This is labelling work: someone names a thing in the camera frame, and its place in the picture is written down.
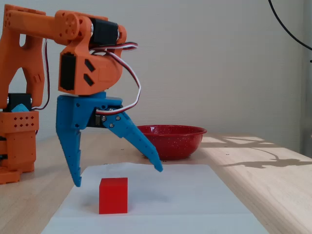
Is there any black hanging cable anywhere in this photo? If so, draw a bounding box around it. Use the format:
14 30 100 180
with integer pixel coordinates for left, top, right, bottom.
268 0 312 51

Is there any white red black gripper cable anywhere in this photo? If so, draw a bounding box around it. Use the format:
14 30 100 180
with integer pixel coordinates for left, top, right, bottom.
89 41 142 116

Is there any white paper sheet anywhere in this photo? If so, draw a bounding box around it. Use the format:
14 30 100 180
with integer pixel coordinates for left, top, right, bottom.
40 162 270 234

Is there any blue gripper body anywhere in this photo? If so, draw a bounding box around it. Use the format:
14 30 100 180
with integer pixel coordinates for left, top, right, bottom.
56 92 125 130

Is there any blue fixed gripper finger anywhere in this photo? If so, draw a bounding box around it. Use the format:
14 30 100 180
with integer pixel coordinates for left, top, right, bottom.
56 128 83 188

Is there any red speckled bowl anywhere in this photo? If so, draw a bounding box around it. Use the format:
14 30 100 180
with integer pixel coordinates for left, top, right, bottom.
136 125 208 161

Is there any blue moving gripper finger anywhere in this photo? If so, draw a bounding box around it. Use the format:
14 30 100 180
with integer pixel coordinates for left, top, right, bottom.
101 111 164 173

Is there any white red black arm cable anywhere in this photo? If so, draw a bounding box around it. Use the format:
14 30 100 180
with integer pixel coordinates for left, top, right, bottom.
31 38 51 111

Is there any red cube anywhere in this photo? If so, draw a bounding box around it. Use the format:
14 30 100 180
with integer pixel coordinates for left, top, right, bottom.
98 177 129 215

